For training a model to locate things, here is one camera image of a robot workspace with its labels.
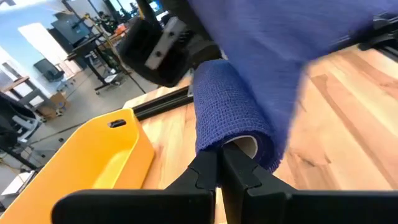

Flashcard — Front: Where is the grey equipment cart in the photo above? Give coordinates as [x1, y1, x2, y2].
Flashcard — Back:
[67, 32, 125, 94]

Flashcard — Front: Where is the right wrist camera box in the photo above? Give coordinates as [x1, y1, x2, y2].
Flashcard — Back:
[144, 16, 187, 71]

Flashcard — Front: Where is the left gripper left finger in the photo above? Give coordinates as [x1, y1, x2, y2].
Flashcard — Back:
[51, 151, 218, 224]

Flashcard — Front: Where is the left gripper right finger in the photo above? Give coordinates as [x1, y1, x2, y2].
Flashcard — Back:
[220, 141, 398, 224]

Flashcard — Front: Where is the black aluminium table frame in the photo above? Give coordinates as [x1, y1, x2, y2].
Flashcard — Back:
[132, 12, 398, 121]

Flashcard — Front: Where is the yellow plastic bin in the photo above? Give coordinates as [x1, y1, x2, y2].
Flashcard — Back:
[0, 108, 155, 224]

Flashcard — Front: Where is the black monitor device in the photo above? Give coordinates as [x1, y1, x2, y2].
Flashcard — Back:
[51, 11, 94, 46]

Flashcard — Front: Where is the black office chair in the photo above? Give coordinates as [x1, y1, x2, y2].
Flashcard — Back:
[0, 91, 43, 170]

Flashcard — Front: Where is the cardboard box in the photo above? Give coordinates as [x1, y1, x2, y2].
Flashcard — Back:
[36, 91, 68, 121]

